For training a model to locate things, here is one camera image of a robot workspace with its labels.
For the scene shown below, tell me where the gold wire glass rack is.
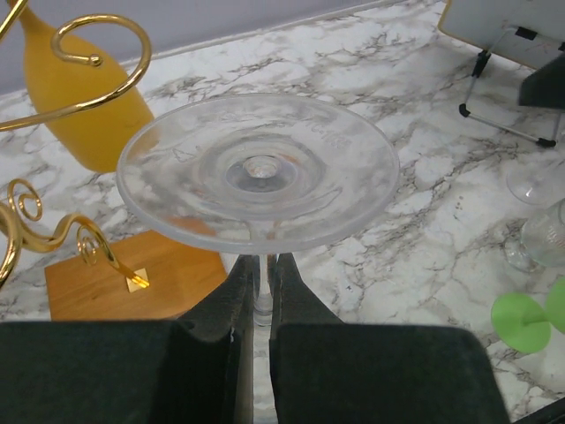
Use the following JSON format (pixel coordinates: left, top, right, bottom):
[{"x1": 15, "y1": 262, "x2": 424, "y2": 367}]
[{"x1": 1, "y1": 1, "x2": 227, "y2": 318}]

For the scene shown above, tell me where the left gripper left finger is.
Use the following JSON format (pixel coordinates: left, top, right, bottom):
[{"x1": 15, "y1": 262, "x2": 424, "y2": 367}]
[{"x1": 1, "y1": 256, "x2": 253, "y2": 423}]

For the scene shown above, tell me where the green plastic wine glass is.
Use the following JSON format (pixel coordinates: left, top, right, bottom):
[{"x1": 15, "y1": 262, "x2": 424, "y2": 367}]
[{"x1": 491, "y1": 277, "x2": 564, "y2": 353}]

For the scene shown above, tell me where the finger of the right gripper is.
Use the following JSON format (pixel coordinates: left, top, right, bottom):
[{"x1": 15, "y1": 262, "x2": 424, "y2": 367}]
[{"x1": 518, "y1": 55, "x2": 565, "y2": 109}]

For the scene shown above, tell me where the small whiteboard on stand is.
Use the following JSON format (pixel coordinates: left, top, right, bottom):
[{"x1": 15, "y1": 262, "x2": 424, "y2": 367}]
[{"x1": 438, "y1": 0, "x2": 564, "y2": 148}]

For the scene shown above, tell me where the yellow plastic wine glass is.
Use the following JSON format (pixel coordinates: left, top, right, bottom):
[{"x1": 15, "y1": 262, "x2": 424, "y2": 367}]
[{"x1": 18, "y1": 6, "x2": 155, "y2": 173}]

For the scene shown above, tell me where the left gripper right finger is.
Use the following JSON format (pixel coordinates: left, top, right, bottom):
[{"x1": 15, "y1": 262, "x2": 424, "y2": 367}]
[{"x1": 269, "y1": 254, "x2": 509, "y2": 423}]

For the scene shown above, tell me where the clear stemmed glass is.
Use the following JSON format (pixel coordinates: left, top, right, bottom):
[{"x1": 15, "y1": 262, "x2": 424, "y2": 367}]
[{"x1": 504, "y1": 199, "x2": 564, "y2": 273}]

